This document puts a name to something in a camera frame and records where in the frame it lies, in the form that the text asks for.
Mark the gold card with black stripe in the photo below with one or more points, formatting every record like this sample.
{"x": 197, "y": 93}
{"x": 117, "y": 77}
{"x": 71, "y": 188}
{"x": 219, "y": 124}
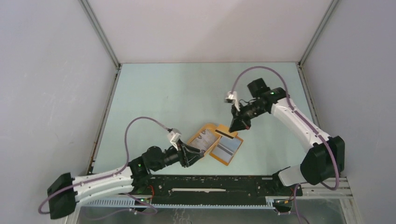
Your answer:
{"x": 224, "y": 131}

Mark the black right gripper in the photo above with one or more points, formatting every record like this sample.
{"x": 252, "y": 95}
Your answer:
{"x": 238, "y": 122}

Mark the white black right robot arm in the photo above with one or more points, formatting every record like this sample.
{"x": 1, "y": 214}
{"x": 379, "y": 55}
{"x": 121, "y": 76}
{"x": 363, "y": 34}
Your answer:
{"x": 325, "y": 155}

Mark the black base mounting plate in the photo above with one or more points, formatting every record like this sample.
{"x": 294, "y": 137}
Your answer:
{"x": 214, "y": 190}

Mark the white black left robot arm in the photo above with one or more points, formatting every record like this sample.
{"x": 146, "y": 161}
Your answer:
{"x": 67, "y": 193}

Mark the beige oval plastic tray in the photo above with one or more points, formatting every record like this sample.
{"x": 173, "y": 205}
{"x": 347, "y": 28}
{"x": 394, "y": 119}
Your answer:
{"x": 211, "y": 127}

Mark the orange leather card holder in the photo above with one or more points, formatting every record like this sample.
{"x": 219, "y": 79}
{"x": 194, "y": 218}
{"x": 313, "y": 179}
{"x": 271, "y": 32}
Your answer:
{"x": 226, "y": 149}

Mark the silver patterned card in tray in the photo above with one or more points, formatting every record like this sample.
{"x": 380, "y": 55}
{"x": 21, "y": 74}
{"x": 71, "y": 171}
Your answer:
{"x": 204, "y": 140}

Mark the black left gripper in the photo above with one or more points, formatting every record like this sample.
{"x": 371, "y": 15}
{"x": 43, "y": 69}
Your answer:
{"x": 187, "y": 161}

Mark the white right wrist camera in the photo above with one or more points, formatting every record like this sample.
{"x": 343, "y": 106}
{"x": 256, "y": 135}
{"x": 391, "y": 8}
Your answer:
{"x": 232, "y": 98}

